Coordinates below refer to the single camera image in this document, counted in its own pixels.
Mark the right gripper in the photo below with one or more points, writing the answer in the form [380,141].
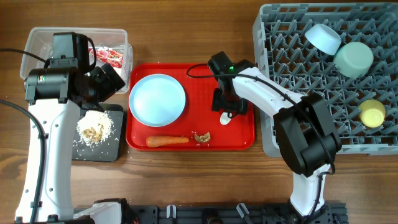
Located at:
[240,107]

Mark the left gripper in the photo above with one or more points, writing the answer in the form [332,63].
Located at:
[111,86]

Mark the white plastic spoon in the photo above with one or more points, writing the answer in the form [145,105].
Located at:
[224,118]

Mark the red snack wrapper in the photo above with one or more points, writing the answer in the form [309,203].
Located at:
[107,55]

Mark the brown food scrap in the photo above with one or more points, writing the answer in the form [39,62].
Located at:
[203,138]

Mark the rice and food scraps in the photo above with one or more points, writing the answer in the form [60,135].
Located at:
[94,128]

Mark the light blue plate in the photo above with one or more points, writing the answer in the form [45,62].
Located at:
[157,100]

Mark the orange carrot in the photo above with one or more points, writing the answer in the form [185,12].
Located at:
[158,141]

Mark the light blue bowl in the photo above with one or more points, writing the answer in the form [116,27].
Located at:
[324,38]

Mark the green saucer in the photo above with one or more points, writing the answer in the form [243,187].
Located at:
[354,59]

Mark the yellow plastic cup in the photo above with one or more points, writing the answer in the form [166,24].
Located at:
[372,113]

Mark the white tissue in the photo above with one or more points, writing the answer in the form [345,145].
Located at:
[118,71]

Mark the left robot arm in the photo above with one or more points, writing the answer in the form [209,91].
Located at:
[57,94]

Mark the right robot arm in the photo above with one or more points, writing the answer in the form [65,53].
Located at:
[306,134]

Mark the black waste tray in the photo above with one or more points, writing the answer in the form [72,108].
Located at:
[109,150]

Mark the grey dishwasher rack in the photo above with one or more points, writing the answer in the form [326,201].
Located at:
[284,55]

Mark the red serving tray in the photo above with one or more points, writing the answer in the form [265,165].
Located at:
[197,117]

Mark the clear plastic bin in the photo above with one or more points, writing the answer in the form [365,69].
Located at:
[40,43]

